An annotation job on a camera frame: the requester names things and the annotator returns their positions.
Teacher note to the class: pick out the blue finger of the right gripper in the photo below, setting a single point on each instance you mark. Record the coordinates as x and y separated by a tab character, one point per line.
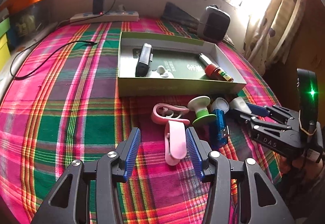
240	115
258	110

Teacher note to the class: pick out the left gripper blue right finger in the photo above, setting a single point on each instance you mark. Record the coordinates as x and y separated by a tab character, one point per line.
198	150

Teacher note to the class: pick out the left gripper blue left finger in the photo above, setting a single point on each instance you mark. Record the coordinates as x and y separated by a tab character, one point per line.
127	151

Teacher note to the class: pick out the red cap pill bottle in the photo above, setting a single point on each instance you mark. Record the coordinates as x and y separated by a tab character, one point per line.
216	73

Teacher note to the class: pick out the white small object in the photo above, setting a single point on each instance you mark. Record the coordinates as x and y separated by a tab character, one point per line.
162	72

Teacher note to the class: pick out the black rectangular device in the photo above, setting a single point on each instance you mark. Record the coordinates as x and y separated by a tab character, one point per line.
144	60

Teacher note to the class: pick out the white cup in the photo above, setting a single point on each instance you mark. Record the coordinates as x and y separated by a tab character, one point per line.
240	104

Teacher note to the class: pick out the right hand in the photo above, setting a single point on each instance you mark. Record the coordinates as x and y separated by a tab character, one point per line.
310	169

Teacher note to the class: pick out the white round cap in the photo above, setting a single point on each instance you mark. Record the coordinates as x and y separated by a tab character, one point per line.
220	104

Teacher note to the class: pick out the blue usb device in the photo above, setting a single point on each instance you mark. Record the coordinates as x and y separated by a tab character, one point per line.
218	130

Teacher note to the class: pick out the pink handheld fan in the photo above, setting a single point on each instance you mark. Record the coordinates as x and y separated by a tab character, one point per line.
174	135

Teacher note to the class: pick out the green white spool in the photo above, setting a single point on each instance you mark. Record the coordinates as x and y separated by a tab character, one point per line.
199	106

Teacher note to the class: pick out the plaid pink green tablecloth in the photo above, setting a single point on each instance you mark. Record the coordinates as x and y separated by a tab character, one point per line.
68	108

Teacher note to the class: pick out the green cardboard box tray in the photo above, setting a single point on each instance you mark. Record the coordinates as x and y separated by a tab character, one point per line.
179	56

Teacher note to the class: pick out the grey portable speaker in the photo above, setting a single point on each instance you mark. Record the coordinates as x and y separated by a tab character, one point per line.
213	24

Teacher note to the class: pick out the cream patterned curtain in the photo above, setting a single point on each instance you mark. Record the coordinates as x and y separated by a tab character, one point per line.
270	31

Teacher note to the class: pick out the black folded item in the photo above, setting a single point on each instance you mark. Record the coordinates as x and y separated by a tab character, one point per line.
175	14

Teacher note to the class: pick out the white power strip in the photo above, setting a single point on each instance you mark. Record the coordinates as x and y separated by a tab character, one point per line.
126	16

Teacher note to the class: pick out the black charger adapter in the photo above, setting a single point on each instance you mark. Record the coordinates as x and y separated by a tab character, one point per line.
98	7

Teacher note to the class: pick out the yellow green box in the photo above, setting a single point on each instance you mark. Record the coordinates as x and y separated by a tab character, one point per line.
4	50

